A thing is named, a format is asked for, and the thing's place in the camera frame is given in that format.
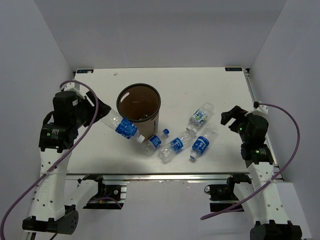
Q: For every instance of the blue sticker back right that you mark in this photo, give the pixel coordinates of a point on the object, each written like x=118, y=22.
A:
x=233, y=69

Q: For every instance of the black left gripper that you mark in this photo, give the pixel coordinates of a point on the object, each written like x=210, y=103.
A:
x=103, y=109

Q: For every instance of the blue sticker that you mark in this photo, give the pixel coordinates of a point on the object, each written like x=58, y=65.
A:
x=233, y=69
x=85, y=71

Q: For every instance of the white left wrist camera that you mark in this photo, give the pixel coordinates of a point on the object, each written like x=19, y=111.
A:
x=71, y=86

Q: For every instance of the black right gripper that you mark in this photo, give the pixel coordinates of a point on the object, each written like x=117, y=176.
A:
x=235, y=113

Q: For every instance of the small clear bottle blue cap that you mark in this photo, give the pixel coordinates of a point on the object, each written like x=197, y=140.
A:
x=155, y=141

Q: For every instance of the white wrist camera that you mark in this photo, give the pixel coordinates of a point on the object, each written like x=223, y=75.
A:
x=71, y=86
x=259, y=109

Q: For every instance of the blue sticker back left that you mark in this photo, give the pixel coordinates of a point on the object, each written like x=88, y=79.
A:
x=85, y=71

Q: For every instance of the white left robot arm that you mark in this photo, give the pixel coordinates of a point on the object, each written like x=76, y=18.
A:
x=53, y=211

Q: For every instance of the clear bottle green blue label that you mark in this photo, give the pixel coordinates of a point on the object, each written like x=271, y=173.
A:
x=200, y=117

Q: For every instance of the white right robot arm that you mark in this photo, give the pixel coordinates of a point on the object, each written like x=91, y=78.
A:
x=259, y=195

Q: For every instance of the brown cylindrical paper bin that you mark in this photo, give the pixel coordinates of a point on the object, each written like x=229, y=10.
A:
x=140, y=103

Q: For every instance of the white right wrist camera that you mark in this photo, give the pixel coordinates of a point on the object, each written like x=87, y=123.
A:
x=259, y=109

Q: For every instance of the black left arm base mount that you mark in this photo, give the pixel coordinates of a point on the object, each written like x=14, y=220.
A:
x=108, y=197

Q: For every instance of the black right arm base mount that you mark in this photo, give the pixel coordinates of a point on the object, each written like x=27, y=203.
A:
x=222, y=195

